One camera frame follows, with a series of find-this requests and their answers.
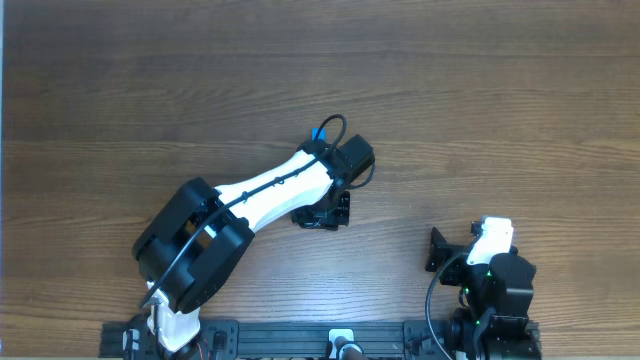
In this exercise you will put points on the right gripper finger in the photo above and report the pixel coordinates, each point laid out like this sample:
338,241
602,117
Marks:
437,252

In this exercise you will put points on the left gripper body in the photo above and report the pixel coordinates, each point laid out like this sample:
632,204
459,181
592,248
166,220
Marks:
330,217

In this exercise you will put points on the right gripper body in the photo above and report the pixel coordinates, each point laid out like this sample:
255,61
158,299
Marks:
457,250

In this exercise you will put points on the blue cube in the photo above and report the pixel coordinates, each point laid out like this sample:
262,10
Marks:
317,134

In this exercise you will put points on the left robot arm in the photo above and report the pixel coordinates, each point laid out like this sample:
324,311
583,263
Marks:
280,192

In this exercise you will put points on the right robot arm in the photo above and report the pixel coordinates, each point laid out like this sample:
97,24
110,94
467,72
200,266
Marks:
510,285

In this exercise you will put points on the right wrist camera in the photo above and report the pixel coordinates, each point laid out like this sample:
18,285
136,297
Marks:
492,240

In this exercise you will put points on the mounting rail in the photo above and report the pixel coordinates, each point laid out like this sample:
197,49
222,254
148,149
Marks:
280,340

